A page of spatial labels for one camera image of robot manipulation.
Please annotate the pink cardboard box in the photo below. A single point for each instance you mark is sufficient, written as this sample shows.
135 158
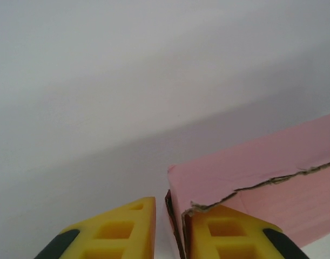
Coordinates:
262 167

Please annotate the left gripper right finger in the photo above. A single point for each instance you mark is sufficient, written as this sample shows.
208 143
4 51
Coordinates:
235 237

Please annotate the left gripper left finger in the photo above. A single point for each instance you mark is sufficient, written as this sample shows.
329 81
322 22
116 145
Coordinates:
118 237

